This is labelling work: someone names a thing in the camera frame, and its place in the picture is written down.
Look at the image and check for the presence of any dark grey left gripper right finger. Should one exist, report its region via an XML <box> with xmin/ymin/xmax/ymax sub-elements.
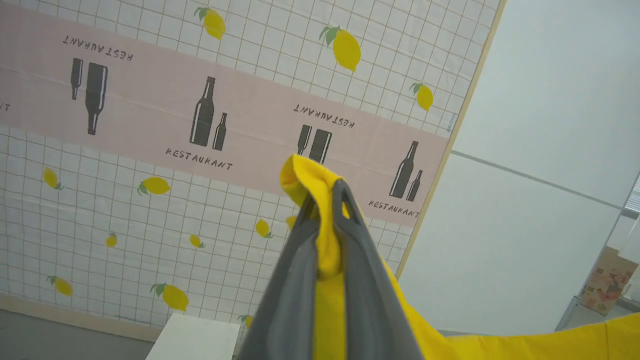
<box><xmin>330</xmin><ymin>178</ymin><xmax>426</xmax><ymax>360</ymax></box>

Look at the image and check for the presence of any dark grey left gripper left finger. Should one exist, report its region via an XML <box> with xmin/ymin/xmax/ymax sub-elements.
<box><xmin>236</xmin><ymin>195</ymin><xmax>321</xmax><ymax>360</ymax></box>

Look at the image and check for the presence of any yellow garment with white dots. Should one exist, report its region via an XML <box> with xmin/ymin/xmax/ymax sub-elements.
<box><xmin>279</xmin><ymin>154</ymin><xmax>640</xmax><ymax>360</ymax></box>

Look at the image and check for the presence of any small white box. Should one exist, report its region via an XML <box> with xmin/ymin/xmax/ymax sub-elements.
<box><xmin>145</xmin><ymin>312</ymin><xmax>242</xmax><ymax>360</ymax></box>

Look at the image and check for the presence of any lemon and restaurant print backdrop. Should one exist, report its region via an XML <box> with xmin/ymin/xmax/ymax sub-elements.
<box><xmin>0</xmin><ymin>0</ymin><xmax>508</xmax><ymax>343</ymax></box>

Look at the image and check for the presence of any white rolling partition board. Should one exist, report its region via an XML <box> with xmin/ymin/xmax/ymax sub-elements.
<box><xmin>397</xmin><ymin>0</ymin><xmax>640</xmax><ymax>337</ymax></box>

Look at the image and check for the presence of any brown printed cardboard box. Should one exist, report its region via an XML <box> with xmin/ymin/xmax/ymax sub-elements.
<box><xmin>580</xmin><ymin>246</ymin><xmax>638</xmax><ymax>317</ymax></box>

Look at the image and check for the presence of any window with white blinds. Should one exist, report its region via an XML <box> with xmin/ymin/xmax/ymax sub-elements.
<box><xmin>622</xmin><ymin>172</ymin><xmax>640</xmax><ymax>213</ymax></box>

